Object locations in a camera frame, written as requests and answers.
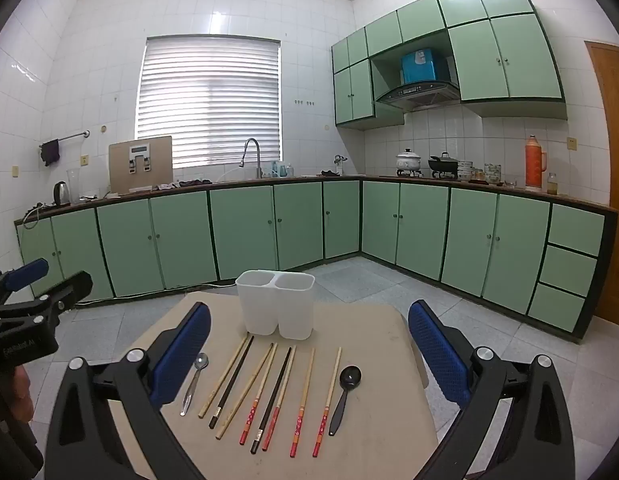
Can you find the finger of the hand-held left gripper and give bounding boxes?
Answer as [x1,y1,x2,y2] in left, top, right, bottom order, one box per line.
[9,271,93,328]
[0,258,50,307]

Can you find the blue box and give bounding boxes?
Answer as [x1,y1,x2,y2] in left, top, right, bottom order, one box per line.
[401,48,449,85]

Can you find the white window blind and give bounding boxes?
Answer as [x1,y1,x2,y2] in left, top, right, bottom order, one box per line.
[135,36,281,171]

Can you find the white cooking pot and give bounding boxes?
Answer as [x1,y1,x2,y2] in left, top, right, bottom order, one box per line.
[395,148,423,177]

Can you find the orange thermos flask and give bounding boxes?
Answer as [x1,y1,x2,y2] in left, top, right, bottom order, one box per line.
[524,135,549,192]

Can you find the red-handled bamboo chopstick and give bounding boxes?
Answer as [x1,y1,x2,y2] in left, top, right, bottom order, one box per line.
[262,346,297,452]
[312,346,343,458]
[289,347,316,458]
[239,344,279,445]

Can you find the brown board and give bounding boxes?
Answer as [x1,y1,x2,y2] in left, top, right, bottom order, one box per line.
[108,136,174,195]

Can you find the kitchen faucet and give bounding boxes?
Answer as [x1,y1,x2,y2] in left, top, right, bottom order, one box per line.
[239,138,263,179]

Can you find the plain wooden chopstick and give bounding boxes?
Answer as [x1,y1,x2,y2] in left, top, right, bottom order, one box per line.
[215,342,275,440]
[198,335,251,419]

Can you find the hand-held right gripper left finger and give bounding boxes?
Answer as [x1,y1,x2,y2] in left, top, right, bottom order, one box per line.
[45,302,212,480]

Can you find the black wok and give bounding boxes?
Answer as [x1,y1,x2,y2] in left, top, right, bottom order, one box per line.
[428,152,460,180]

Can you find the white two-compartment utensil holder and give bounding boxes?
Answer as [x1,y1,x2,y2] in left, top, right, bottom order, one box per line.
[236,270,316,341]

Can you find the range hood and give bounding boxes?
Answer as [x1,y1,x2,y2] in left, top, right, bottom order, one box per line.
[374,81,461,111]

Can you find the black plastic spoon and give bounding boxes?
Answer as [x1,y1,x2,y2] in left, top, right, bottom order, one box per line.
[328,366,363,437]

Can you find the green kitchen cabinets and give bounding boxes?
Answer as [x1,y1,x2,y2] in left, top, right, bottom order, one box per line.
[331,0,567,131]
[15,175,619,346]

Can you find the green upper kitchen cabinets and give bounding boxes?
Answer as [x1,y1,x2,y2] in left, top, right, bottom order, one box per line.
[331,0,567,131]

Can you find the metal spoon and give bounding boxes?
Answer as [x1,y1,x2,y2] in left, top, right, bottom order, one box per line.
[180,352,210,417]

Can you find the wooden door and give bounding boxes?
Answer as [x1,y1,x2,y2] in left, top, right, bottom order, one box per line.
[584,41,619,331]

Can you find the black chopstick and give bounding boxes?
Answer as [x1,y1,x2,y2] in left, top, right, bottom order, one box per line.
[209,336,255,430]
[250,346,293,455]

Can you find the green lower kitchen cabinets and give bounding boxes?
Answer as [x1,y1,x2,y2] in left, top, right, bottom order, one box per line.
[15,175,619,346]

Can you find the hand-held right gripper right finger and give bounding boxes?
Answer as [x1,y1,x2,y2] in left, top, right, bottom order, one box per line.
[408,300,590,480]

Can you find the person's left hand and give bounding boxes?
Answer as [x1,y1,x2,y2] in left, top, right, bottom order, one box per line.
[12,366,36,423]

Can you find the wall towel bar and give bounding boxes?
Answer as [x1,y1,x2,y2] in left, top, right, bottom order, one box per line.
[38,130,90,150]

